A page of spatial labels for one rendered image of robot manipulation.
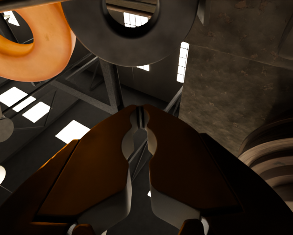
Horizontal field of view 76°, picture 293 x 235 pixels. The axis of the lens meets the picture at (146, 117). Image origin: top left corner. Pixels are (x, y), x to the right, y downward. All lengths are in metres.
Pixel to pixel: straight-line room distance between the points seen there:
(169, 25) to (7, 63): 0.22
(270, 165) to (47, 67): 0.50
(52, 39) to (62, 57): 0.02
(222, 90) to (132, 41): 0.43
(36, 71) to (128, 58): 0.13
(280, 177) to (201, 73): 0.34
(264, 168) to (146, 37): 0.43
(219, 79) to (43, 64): 0.47
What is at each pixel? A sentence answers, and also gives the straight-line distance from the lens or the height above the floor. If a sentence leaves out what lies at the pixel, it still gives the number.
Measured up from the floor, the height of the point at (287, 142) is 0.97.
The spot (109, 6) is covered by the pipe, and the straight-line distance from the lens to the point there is 8.21.
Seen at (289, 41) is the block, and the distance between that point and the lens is 0.37.
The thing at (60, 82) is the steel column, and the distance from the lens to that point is 7.87.
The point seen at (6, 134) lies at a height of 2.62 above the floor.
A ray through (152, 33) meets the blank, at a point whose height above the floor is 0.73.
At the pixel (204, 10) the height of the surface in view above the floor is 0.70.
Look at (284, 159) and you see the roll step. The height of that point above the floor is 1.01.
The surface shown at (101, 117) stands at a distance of 9.60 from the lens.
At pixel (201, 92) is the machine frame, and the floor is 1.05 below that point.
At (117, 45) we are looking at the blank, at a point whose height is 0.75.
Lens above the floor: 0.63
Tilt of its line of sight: 49 degrees up
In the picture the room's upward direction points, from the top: 177 degrees clockwise
